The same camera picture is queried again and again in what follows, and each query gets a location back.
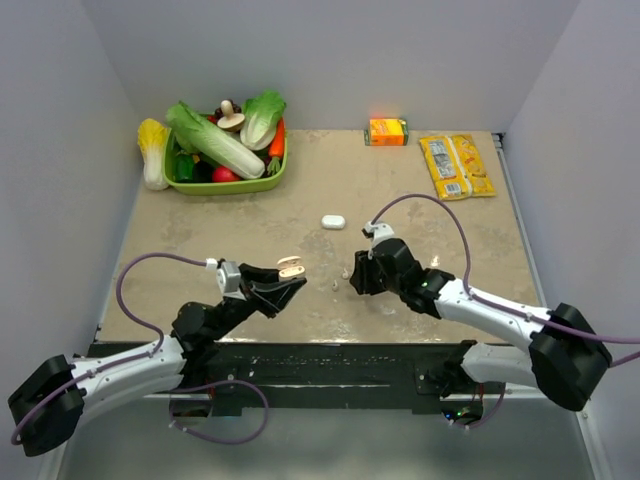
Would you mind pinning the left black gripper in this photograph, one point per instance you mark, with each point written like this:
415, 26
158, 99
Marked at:
268, 295

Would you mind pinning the small green cabbage toy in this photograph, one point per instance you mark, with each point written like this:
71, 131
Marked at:
262, 114

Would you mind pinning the red tomato toy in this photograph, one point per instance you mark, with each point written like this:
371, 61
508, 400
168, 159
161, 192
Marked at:
224, 175

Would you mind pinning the orange carrot toy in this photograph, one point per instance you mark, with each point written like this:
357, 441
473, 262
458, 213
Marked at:
276, 149

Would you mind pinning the beige small charging case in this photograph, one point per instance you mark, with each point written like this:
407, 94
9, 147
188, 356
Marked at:
290, 268

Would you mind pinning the yellow snack package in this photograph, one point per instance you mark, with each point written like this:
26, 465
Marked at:
456, 167

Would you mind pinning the beige mushroom toy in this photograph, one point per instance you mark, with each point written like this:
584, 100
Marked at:
231, 121

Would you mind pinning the green pepper toy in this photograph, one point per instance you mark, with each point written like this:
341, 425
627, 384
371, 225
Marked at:
184, 168

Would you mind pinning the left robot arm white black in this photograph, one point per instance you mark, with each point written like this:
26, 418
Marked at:
61, 394

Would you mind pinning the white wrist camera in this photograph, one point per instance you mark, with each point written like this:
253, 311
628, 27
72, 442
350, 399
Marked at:
228, 276
377, 232

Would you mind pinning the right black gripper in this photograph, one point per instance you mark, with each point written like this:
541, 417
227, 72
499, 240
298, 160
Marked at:
360, 279

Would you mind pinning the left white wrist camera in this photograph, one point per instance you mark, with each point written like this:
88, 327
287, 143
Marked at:
228, 276

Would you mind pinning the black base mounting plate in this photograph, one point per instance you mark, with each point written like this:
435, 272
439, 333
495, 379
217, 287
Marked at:
421, 378

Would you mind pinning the orange green small box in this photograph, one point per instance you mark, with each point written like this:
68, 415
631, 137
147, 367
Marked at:
386, 132

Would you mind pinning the green plastic basket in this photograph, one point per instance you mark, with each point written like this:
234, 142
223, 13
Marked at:
264, 183

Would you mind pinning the white oval charging case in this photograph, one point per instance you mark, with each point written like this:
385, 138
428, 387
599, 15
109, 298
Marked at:
333, 222

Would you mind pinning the yellow cabbage toy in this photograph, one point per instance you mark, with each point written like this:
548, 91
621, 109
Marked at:
152, 139

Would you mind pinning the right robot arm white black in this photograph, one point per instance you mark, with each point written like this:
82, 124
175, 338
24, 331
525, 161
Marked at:
555, 351

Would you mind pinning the dark eggplant toy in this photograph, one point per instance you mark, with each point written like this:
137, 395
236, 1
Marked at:
202, 172

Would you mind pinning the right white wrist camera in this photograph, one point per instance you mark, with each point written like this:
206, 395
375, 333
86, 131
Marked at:
377, 232

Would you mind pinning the large napa cabbage toy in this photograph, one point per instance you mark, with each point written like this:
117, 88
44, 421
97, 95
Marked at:
198, 135

